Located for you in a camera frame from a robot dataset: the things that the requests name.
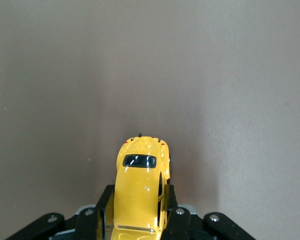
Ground yellow beetle toy car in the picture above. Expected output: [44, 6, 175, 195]
[109, 133, 171, 240]

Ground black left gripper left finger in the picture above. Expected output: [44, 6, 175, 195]
[4, 184, 116, 240]

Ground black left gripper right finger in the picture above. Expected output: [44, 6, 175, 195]
[162, 184, 260, 240]

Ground brown table cover sheet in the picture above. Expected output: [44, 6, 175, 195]
[0, 0, 300, 240]

